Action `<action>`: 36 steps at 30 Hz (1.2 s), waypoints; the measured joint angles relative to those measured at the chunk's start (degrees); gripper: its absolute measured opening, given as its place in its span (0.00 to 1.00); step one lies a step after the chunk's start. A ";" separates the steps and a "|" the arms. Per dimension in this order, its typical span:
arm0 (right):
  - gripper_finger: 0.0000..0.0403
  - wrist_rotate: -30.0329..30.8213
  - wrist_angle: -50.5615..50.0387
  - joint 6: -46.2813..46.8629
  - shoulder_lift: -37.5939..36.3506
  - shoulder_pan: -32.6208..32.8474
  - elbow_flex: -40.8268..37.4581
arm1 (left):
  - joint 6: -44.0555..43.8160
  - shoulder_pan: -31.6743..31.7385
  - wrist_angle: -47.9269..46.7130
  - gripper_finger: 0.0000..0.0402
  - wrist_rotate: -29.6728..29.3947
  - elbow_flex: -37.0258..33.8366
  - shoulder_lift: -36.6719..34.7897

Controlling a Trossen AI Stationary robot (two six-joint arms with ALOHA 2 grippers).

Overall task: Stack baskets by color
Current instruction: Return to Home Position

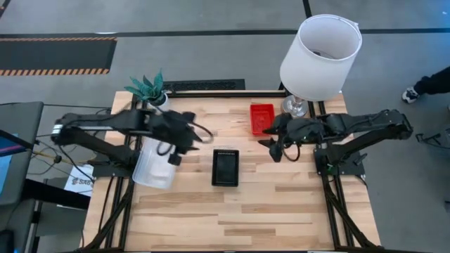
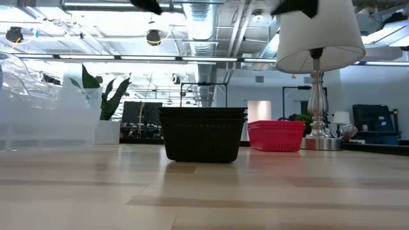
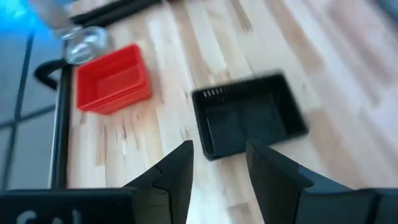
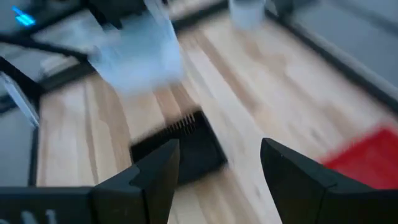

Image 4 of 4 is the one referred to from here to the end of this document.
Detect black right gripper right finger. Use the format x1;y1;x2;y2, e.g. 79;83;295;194
260;138;374;224

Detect white lampshade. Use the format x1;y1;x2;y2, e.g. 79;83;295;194
228;0;267;31

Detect black slotted plastic basket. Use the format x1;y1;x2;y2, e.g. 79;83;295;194
129;108;228;187

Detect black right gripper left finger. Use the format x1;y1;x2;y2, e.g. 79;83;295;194
91;138;181;224

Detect red slotted plastic basket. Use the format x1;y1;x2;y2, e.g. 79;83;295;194
320;124;398;190

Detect blue indicator light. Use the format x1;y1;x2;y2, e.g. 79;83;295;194
11;5;37;28

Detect translucent blue plastic basket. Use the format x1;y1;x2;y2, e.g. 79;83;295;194
88;0;185;96

